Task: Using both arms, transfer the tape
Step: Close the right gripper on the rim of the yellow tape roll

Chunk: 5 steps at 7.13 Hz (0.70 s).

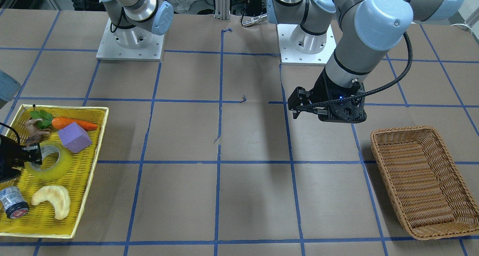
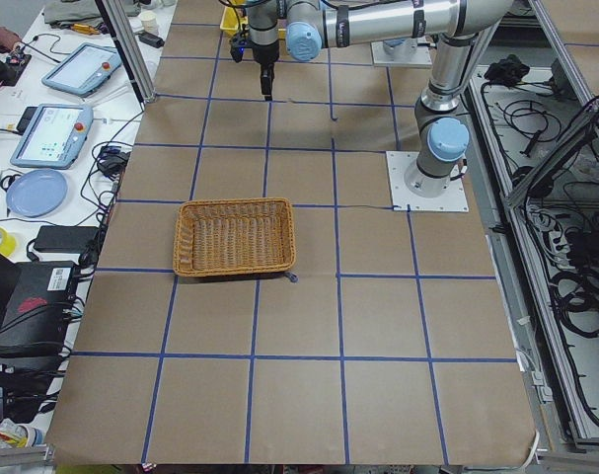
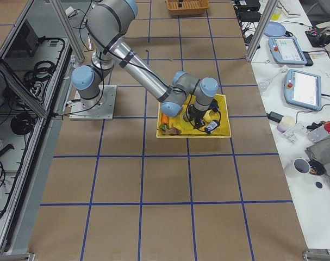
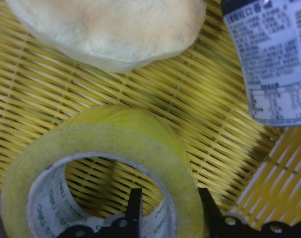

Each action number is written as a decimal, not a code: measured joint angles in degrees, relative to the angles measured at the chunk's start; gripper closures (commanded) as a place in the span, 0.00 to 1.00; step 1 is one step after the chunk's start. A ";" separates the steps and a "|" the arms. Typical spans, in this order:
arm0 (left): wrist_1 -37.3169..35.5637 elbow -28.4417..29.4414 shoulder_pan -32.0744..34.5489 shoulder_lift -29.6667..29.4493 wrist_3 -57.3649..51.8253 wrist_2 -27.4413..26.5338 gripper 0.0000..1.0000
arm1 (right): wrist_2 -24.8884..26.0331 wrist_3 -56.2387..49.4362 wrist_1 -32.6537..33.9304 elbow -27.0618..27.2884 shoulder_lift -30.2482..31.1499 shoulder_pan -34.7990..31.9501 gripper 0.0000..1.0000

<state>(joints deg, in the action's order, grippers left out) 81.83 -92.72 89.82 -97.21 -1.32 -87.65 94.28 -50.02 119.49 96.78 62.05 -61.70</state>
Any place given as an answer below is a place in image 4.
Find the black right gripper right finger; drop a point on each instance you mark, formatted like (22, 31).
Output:
(211, 211)

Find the yellow woven tray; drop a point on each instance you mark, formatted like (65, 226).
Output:
(250, 169)

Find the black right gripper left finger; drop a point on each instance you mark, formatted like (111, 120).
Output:
(134, 207)

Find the yellow tape roll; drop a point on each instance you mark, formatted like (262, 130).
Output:
(75, 181)

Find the pale croissant bread toy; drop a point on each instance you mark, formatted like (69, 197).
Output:
(113, 35)

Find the small labelled can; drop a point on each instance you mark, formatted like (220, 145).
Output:
(267, 38)

